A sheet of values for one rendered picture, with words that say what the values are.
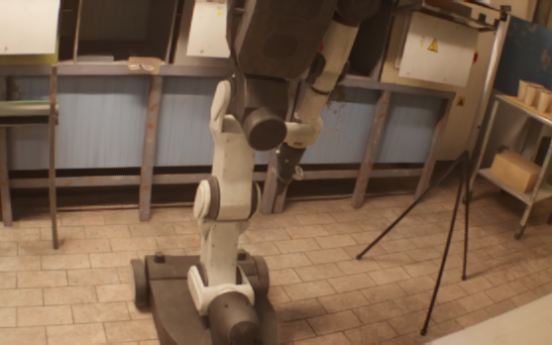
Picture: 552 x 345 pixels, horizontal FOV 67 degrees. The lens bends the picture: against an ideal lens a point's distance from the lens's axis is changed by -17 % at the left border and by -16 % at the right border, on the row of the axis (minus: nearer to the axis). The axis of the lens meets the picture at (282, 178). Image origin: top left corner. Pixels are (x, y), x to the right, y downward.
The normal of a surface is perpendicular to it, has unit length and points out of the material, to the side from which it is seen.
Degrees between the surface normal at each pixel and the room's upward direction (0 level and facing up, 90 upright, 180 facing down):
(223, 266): 81
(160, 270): 45
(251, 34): 117
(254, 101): 58
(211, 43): 90
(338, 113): 90
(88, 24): 90
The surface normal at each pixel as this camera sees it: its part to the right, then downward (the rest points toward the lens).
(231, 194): 0.40, 0.08
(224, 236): 0.39, 0.30
